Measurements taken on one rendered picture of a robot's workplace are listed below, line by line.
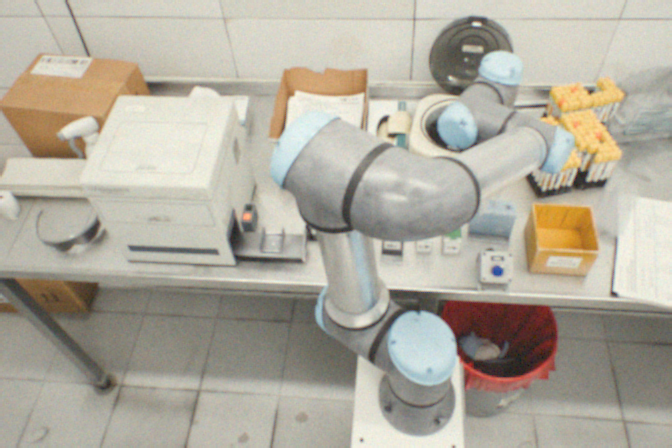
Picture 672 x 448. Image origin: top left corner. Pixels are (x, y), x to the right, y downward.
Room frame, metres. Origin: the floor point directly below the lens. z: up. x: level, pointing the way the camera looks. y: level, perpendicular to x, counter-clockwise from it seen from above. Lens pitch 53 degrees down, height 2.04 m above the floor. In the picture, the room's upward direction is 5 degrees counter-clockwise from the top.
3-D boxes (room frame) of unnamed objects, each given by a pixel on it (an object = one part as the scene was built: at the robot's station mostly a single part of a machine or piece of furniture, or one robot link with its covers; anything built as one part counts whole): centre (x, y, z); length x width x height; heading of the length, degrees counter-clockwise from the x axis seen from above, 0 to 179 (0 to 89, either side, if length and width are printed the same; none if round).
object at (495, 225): (0.82, -0.37, 0.92); 0.10 x 0.07 x 0.10; 76
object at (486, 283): (0.71, -0.35, 0.92); 0.13 x 0.07 x 0.08; 171
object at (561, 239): (0.74, -0.51, 0.93); 0.13 x 0.13 x 0.10; 80
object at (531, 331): (0.79, -0.45, 0.22); 0.38 x 0.37 x 0.44; 81
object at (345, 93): (1.18, 0.02, 0.95); 0.29 x 0.25 x 0.15; 171
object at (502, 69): (0.83, -0.31, 1.33); 0.09 x 0.08 x 0.11; 137
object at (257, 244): (0.81, 0.18, 0.92); 0.21 x 0.07 x 0.05; 81
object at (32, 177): (1.11, 0.78, 0.90); 0.25 x 0.11 x 0.05; 81
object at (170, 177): (0.93, 0.36, 1.03); 0.31 x 0.27 x 0.30; 81
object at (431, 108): (1.06, -0.33, 0.94); 0.30 x 0.24 x 0.12; 162
